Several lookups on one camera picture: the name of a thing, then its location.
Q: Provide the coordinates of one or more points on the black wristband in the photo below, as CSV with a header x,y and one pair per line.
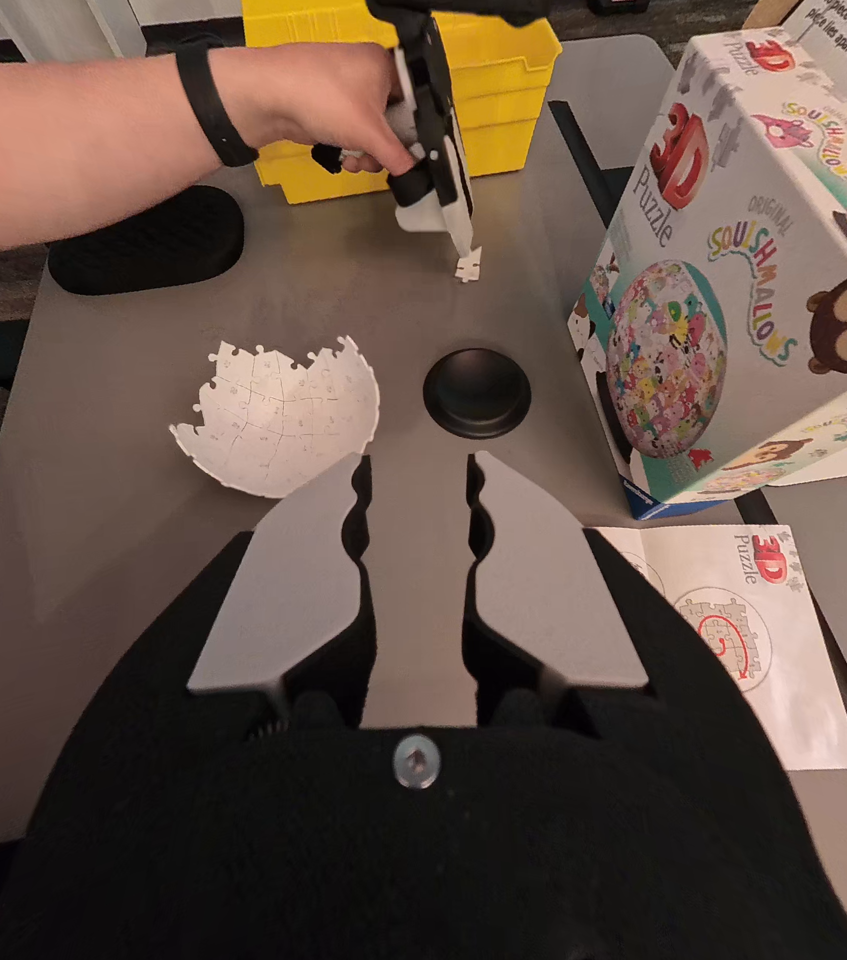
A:
x,y
214,105

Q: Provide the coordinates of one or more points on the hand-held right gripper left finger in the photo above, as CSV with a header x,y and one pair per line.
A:
x,y
281,600

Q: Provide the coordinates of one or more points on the white puzzle piece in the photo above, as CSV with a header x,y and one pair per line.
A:
x,y
469,267

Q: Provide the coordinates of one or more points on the assembled white puzzle section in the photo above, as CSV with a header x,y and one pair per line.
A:
x,y
274,420

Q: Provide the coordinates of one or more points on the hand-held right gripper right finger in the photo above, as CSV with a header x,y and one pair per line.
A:
x,y
559,600

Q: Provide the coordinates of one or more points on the person's left hand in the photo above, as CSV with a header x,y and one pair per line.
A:
x,y
319,105

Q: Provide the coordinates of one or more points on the white instruction leaflet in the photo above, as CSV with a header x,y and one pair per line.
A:
x,y
754,630

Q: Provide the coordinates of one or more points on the colourful puzzle box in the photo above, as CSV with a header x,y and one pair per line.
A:
x,y
754,270

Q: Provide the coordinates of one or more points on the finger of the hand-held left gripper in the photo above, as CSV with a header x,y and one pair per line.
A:
x,y
464,195

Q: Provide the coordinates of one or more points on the black round ball stand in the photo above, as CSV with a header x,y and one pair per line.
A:
x,y
476,393

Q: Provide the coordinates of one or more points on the black chair armrest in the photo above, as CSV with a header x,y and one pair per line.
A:
x,y
146,240

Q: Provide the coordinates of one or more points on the person's left forearm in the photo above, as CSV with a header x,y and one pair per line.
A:
x,y
64,150

